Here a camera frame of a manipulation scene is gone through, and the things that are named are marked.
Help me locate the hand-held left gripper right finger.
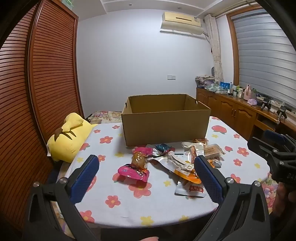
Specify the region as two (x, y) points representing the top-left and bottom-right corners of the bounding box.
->
(194, 155), (271, 241)

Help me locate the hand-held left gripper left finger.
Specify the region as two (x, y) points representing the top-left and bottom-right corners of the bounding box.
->
(22, 155), (100, 241)

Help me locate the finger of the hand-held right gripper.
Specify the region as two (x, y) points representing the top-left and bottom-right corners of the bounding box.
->
(264, 129), (296, 149)
(247, 137), (289, 163)

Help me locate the silver and orange packet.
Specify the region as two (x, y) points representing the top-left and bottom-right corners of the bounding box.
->
(165, 153), (202, 184)

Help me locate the pink snack packet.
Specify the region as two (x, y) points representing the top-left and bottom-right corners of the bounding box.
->
(117, 163), (149, 183)

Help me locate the plain silver foil packet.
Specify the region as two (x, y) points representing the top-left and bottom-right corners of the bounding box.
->
(148, 155), (176, 169)

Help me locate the cardboard box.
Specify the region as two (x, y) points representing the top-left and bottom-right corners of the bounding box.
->
(121, 94), (211, 147)

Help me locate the person's right hand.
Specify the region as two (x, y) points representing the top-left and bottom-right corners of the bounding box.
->
(274, 183), (296, 217)

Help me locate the white packet with red label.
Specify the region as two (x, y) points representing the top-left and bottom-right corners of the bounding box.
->
(174, 180), (207, 198)

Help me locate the small black tripod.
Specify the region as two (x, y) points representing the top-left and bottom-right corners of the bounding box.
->
(261, 98), (272, 113)
(276, 103), (288, 120)

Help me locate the clear packet of brown sticks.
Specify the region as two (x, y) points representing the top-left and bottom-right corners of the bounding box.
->
(203, 143), (225, 160)

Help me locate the red spicy snack packet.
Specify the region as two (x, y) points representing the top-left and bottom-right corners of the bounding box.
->
(181, 141), (205, 164)

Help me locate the wooden sideboard cabinet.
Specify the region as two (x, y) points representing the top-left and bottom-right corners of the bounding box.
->
(196, 87), (296, 142)

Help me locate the yellow plush pillow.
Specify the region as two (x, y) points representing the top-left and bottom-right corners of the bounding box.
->
(47, 112), (98, 162)

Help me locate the white floral tablecloth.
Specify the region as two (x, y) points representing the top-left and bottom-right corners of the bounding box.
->
(55, 116), (278, 229)

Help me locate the small teal snack packet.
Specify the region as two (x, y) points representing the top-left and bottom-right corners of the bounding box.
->
(154, 144), (171, 154)

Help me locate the brown bun packet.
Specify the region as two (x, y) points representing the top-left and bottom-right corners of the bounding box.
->
(132, 146), (153, 170)

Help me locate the green patterned bag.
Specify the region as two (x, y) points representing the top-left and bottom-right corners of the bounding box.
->
(205, 83), (220, 93)

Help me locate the grey window roller blind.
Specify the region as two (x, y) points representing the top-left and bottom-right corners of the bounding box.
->
(231, 7), (296, 107)

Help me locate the pile of folded clothes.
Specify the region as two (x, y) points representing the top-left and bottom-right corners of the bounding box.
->
(195, 75), (215, 89)

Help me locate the pale patterned curtain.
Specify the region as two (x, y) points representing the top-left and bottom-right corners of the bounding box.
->
(205, 14), (223, 84)

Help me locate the wooden louvered wardrobe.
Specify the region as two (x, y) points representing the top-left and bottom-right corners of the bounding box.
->
(0, 0), (85, 232)

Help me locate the wall air conditioner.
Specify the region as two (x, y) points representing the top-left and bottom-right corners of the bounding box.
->
(160, 11), (205, 36)

